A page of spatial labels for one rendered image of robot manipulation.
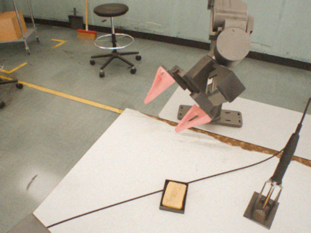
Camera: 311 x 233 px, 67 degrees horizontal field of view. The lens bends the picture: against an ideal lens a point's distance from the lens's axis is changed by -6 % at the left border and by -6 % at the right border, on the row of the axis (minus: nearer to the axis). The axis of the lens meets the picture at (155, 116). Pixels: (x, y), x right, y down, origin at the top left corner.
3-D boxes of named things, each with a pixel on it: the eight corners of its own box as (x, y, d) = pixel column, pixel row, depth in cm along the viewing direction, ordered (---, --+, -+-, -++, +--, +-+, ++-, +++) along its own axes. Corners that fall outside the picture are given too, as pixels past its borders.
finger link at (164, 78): (164, 124, 49) (199, 91, 48) (139, 101, 46) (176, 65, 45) (157, 111, 55) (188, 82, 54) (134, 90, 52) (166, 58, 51)
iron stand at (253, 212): (271, 220, 54) (289, 182, 52) (268, 234, 46) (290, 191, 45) (246, 207, 56) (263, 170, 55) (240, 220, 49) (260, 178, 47)
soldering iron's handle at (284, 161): (281, 182, 49) (306, 125, 47) (281, 185, 47) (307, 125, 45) (270, 177, 50) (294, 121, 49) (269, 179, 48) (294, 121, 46)
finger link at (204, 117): (186, 144, 52) (219, 113, 51) (164, 124, 49) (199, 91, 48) (177, 130, 58) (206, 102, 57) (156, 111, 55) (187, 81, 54)
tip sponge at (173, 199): (165, 182, 58) (165, 178, 57) (188, 186, 57) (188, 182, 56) (159, 209, 52) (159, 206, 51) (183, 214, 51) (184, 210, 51)
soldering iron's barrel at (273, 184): (266, 208, 50) (279, 181, 49) (266, 210, 49) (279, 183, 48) (260, 205, 51) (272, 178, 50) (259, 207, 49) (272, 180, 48)
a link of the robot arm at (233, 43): (260, 63, 39) (266, -7, 39) (208, 58, 41) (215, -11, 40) (246, 74, 51) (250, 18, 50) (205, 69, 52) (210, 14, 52)
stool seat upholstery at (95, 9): (106, 3, 248) (106, 1, 247) (134, 6, 237) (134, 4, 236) (86, 12, 224) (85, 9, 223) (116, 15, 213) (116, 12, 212)
